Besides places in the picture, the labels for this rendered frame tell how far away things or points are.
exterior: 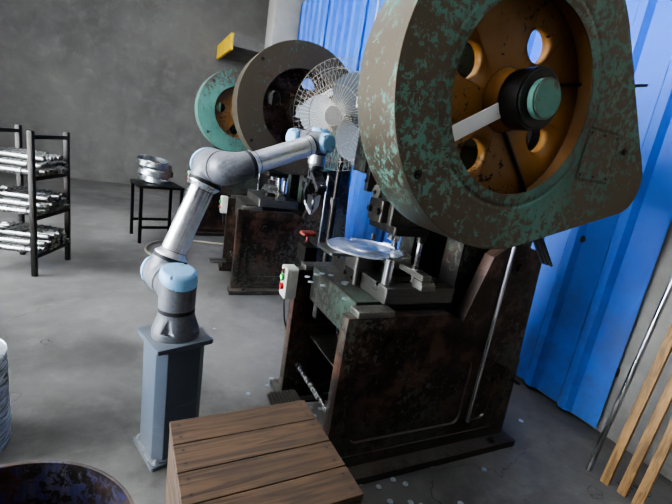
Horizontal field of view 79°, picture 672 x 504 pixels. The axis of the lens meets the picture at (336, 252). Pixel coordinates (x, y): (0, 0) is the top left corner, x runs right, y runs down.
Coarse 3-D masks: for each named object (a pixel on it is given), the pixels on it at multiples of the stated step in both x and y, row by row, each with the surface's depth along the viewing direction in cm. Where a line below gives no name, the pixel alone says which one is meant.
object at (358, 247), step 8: (328, 240) 156; (336, 240) 161; (344, 240) 163; (352, 240) 165; (360, 240) 168; (368, 240) 169; (336, 248) 145; (344, 248) 150; (352, 248) 151; (360, 248) 151; (368, 248) 153; (376, 248) 155; (384, 248) 160; (392, 248) 162; (360, 256) 141; (368, 256) 144; (376, 256) 145; (384, 256) 147; (392, 256) 149; (400, 256) 149
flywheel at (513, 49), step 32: (512, 0) 104; (544, 0) 109; (480, 32) 103; (512, 32) 107; (544, 32) 114; (576, 32) 115; (480, 64) 107; (512, 64) 110; (544, 64) 115; (576, 64) 120; (480, 96) 109; (512, 96) 102; (544, 96) 100; (576, 96) 124; (480, 128) 112; (512, 128) 109; (544, 128) 124; (576, 128) 125; (480, 160) 117; (544, 160) 126; (512, 192) 124
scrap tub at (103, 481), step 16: (16, 464) 75; (32, 464) 76; (48, 464) 77; (64, 464) 77; (80, 464) 77; (0, 480) 74; (16, 480) 76; (32, 480) 77; (48, 480) 77; (64, 480) 78; (80, 480) 78; (96, 480) 77; (112, 480) 75; (0, 496) 75; (16, 496) 76; (32, 496) 77; (48, 496) 78; (64, 496) 79; (80, 496) 78; (96, 496) 77; (112, 496) 76; (128, 496) 72
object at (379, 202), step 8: (376, 192) 154; (376, 200) 151; (384, 200) 149; (368, 208) 153; (376, 208) 148; (384, 208) 147; (392, 208) 147; (368, 216) 156; (376, 216) 150; (384, 216) 148; (392, 216) 147; (400, 216) 148; (392, 224) 148; (400, 224) 149; (408, 224) 151
